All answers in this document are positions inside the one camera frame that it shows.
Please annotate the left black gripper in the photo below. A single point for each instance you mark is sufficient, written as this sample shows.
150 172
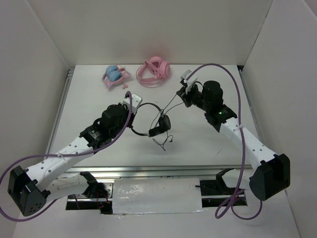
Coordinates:
125 108

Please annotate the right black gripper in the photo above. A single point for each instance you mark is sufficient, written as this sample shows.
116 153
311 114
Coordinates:
184 96

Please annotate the black wired headphones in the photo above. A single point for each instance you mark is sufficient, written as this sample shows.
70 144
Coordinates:
161 124

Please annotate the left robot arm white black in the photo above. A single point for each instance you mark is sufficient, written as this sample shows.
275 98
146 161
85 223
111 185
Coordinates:
32 188

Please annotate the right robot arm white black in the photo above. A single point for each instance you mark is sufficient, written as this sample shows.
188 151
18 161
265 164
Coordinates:
272 171

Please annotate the pink blue cat-ear headphones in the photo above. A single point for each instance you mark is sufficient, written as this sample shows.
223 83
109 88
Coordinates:
115 75

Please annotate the pink gaming headphones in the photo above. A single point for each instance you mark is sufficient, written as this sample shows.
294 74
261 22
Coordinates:
158 68

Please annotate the white taped cover sheet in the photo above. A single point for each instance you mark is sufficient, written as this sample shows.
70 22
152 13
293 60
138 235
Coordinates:
156 196

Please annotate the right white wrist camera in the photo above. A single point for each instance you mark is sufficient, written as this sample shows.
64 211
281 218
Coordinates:
188 79

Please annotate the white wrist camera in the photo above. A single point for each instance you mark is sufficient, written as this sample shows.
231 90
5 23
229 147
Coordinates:
188 79
136 102

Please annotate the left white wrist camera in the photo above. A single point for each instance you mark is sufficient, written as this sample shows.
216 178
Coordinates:
136 102

